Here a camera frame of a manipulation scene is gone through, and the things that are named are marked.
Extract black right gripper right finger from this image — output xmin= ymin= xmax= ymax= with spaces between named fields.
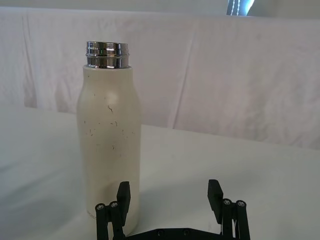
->
xmin=207 ymin=179 xmax=251 ymax=240

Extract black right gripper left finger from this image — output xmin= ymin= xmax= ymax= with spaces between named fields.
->
xmin=94 ymin=181 xmax=132 ymax=240

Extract cream vacuum bottle steel neck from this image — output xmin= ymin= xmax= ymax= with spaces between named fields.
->
xmin=76 ymin=40 xmax=142 ymax=232

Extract white table cloth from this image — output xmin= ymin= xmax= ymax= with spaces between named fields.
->
xmin=0 ymin=102 xmax=320 ymax=240

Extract white curtain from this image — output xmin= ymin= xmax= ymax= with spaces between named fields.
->
xmin=0 ymin=6 xmax=320 ymax=151

